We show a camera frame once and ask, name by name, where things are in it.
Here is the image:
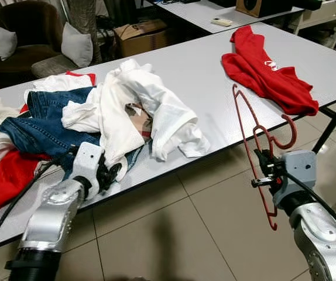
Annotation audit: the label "red clothes hanger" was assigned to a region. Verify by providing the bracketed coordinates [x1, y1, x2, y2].
[232, 84, 297, 231]

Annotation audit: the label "plain red shirt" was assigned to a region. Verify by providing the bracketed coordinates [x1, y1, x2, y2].
[221, 25, 320, 116]

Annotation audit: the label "white shirt plaid lining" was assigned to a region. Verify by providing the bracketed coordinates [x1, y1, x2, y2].
[61, 59, 211, 167]

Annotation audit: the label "blue jeans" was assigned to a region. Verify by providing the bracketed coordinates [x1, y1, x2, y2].
[0, 87, 145, 176]

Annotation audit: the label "crumpled red garment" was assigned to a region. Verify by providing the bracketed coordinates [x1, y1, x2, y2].
[0, 149, 52, 211]

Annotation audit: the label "white garment red trim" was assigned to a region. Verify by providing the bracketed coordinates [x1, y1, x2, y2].
[32, 71, 97, 94]

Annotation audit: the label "grey seat cushion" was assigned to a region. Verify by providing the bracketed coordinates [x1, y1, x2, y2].
[30, 53, 78, 80]

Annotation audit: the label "brown cardboard box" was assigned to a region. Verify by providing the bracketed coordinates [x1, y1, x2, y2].
[114, 19, 169, 58]

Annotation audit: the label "white remote control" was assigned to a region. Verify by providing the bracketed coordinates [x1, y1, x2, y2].
[210, 18, 234, 27]

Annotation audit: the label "brown speaker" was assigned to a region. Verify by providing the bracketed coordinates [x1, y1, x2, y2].
[235, 0, 280, 18]

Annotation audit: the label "white shelf unit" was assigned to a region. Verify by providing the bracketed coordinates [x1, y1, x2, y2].
[285, 0, 336, 53]

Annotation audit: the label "white desk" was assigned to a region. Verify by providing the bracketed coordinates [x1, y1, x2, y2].
[145, 0, 336, 35]

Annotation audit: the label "grey patterned drape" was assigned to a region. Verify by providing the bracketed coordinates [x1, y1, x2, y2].
[68, 0, 101, 62]

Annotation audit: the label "brown armchair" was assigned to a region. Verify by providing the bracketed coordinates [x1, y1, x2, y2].
[0, 0, 63, 74]

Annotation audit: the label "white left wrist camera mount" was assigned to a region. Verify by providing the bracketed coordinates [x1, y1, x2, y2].
[71, 142, 105, 197]

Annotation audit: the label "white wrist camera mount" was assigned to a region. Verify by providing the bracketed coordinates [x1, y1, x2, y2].
[273, 149, 317, 205]
[71, 142, 105, 197]

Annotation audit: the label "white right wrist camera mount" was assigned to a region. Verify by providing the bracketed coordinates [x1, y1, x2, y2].
[273, 149, 317, 205]

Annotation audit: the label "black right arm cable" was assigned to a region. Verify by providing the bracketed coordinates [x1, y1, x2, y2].
[282, 170, 336, 246]

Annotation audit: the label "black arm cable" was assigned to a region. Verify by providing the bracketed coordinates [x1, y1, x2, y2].
[282, 170, 336, 246]
[0, 153, 78, 264]

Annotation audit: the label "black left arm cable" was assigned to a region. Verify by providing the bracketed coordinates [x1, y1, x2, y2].
[0, 153, 78, 264]

